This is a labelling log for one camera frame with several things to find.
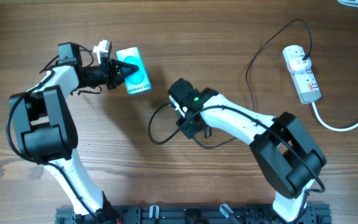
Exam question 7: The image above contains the white power strip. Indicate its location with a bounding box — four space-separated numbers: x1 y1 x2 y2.
282 45 321 104

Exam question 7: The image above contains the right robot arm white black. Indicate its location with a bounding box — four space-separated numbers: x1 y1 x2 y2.
168 78 326 223

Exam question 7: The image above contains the black charging cable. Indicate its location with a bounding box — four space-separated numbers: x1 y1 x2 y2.
193 18 313 150

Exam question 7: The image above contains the blue screen smartphone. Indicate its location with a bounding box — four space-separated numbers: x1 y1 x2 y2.
115 46 152 96

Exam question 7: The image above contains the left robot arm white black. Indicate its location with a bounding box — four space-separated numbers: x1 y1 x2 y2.
6 40 139 223

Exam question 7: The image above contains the white charger plug adapter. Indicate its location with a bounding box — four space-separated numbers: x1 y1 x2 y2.
287 56 311 74

